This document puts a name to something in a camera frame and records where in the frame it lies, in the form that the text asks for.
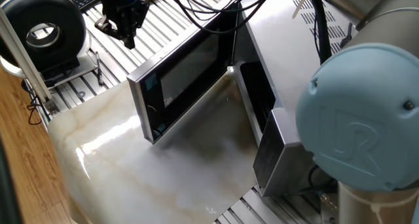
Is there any black cable bundle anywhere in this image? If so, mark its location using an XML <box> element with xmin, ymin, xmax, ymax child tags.
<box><xmin>298</xmin><ymin>164</ymin><xmax>338</xmax><ymax>196</ymax></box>

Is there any silver microwave oven body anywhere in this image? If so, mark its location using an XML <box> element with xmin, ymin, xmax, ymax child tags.
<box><xmin>230</xmin><ymin>0</ymin><xmax>361</xmax><ymax>198</ymax></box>

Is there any aluminium frame beam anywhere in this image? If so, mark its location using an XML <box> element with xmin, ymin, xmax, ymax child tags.
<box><xmin>0</xmin><ymin>7</ymin><xmax>60</xmax><ymax>116</ymax></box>

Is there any dark camera cable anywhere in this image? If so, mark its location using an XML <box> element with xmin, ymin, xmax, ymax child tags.
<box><xmin>304</xmin><ymin>0</ymin><xmax>333</xmax><ymax>65</ymax></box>

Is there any silver mounting plate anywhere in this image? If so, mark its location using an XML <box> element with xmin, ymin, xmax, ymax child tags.
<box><xmin>319</xmin><ymin>193</ymin><xmax>340</xmax><ymax>224</ymax></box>

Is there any white zip tie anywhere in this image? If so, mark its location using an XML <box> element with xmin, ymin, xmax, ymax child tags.
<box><xmin>291</xmin><ymin>0</ymin><xmax>309</xmax><ymax>20</ymax></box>

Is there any silver black microwave door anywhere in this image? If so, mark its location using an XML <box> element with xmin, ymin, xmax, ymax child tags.
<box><xmin>126</xmin><ymin>0</ymin><xmax>240</xmax><ymax>145</ymax></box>

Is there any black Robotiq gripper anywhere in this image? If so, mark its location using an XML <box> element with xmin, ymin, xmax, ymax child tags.
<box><xmin>94</xmin><ymin>0</ymin><xmax>151</xmax><ymax>50</ymax></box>

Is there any black microwave plug cord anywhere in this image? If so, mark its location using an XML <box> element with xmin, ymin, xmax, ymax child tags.
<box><xmin>339</xmin><ymin>22</ymin><xmax>355</xmax><ymax>50</ymax></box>

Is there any black round ring device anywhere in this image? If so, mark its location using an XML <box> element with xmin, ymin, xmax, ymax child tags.
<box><xmin>0</xmin><ymin>0</ymin><xmax>88</xmax><ymax>81</ymax></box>

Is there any dark panel edge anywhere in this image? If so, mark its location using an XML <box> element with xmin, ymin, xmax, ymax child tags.
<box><xmin>0</xmin><ymin>132</ymin><xmax>21</xmax><ymax>224</ymax></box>

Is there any black handled metal tool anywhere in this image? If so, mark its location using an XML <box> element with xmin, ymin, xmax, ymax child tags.
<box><xmin>96</xmin><ymin>51</ymin><xmax>105</xmax><ymax>86</ymax></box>

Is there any glossy marble pattern mat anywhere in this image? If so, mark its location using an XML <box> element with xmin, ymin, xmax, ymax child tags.
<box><xmin>47</xmin><ymin>66</ymin><xmax>263</xmax><ymax>224</ymax></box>

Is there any thin black cable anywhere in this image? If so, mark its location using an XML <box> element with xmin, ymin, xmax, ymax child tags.
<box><xmin>21</xmin><ymin>79</ymin><xmax>45</xmax><ymax>126</ymax></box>

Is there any black sensor cable with connector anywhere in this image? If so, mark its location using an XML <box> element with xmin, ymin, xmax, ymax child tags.
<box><xmin>166</xmin><ymin>0</ymin><xmax>279</xmax><ymax>35</ymax></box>

